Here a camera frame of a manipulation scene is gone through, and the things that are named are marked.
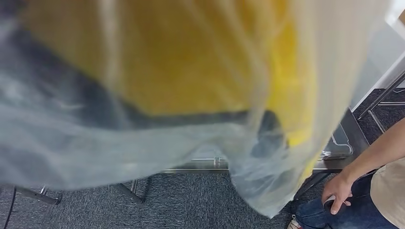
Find person's right hand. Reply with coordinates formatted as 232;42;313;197
322;173;353;216

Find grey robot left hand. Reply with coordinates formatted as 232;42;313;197
0;0;317;159

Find black handheld controller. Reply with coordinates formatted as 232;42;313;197
323;195;339;214

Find steel workbench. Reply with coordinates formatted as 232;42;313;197
160;107;373;203

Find person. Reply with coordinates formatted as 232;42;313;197
287;118;405;229

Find clear plastic bag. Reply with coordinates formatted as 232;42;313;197
0;0;388;219

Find white partition board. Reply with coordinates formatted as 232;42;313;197
349;0;405;112

